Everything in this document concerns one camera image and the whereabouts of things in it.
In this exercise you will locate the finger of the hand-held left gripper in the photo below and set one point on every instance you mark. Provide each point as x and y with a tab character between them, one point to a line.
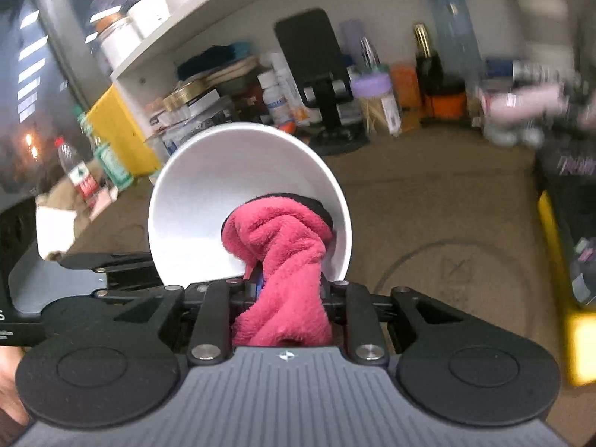
135	284
116	260

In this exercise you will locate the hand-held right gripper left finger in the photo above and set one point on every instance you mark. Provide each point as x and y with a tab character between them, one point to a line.
258	284

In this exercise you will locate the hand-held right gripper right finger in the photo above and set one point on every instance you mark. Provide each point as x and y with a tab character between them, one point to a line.
358	316

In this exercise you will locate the pink terry towel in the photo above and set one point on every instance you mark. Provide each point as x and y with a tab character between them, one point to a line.
279	260

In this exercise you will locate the white ceramic bowl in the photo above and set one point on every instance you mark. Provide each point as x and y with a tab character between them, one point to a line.
209	205

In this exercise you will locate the person's left hand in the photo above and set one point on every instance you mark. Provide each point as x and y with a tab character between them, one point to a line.
9	382

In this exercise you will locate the crumpled paper wrapping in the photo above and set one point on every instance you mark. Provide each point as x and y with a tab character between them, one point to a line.
60	223

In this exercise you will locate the red label bottle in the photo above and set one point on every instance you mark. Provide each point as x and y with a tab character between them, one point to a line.
81	179

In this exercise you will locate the green bottle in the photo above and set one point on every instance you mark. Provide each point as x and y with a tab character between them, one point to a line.
111	163

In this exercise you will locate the yellow plastic bin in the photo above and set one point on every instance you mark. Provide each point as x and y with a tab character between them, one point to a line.
121	135

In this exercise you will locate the clear plastic box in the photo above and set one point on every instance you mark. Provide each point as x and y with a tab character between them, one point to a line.
186	130

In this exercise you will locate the orange tube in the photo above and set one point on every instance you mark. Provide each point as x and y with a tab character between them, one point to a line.
287	127

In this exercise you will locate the round gold tin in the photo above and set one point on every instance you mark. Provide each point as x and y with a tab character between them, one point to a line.
184	93

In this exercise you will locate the white medicine bottle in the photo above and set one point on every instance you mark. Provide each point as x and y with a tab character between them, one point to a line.
274	102

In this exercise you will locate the white spray can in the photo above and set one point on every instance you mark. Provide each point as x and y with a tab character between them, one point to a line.
291	88

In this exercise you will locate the purple lid toothpick jar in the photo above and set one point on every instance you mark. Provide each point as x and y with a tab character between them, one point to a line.
377	111

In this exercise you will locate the white jar orange lid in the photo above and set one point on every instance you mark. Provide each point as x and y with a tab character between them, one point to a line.
121	44

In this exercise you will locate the black bristle brush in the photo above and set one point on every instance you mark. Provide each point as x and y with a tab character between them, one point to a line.
209	58

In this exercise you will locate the yellow edged box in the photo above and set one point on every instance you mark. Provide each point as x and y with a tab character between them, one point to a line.
582	349

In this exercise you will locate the orange jar black lid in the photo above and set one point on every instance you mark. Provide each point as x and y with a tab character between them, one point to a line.
447	106

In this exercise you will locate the orange packet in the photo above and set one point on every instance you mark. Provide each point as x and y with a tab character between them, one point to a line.
406	86

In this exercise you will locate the black phone stand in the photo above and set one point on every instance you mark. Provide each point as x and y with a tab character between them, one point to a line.
302	46

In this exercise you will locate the black gold cap bottle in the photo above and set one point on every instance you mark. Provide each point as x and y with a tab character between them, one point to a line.
428	74

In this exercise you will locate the clear spray vial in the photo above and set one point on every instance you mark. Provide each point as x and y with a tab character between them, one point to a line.
369	53

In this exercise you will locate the white shelf unit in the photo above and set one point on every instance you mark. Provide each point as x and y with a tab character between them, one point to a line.
209	9

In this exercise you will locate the pink device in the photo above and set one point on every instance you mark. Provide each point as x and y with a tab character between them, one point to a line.
526	102

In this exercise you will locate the blue glass bottle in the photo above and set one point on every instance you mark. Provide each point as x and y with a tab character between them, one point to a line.
454	32

